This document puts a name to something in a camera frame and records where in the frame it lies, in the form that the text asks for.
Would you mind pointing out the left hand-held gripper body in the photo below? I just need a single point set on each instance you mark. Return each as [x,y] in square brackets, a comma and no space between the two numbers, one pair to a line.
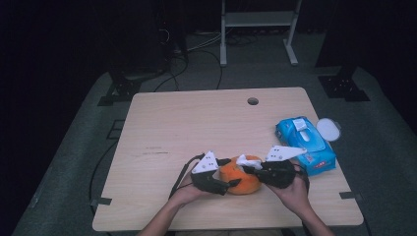
[208,182]

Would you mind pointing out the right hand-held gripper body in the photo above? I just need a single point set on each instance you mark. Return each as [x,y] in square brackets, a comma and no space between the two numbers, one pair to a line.
[275,173]

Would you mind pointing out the orange plush toy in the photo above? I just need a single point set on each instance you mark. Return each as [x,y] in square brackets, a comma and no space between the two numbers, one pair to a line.
[242,183]

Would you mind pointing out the white wet wipe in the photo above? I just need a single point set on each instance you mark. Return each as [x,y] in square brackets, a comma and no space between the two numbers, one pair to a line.
[247,161]

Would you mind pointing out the blue wet wipes pack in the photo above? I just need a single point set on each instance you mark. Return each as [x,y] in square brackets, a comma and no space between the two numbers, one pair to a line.
[314,154]

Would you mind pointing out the person's left hand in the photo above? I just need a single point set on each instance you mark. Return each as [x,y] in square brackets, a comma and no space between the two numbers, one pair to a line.
[187,195]

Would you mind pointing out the person's right hand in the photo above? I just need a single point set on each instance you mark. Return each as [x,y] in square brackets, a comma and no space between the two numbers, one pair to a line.
[295,195]

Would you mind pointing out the white oval disc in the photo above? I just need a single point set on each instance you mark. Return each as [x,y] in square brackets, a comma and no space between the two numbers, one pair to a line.
[328,129]

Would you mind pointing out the dark tape strip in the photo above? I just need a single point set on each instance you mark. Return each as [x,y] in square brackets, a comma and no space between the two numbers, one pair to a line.
[101,201]
[349,195]

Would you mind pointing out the black stand base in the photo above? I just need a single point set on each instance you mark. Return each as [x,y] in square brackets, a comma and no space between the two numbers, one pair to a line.
[123,88]
[342,87]

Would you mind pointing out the dark floor tape frame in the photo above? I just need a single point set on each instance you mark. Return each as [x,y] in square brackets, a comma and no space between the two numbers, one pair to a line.
[115,129]

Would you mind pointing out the white metal stand frame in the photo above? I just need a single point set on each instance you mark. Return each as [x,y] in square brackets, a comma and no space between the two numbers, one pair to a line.
[259,19]

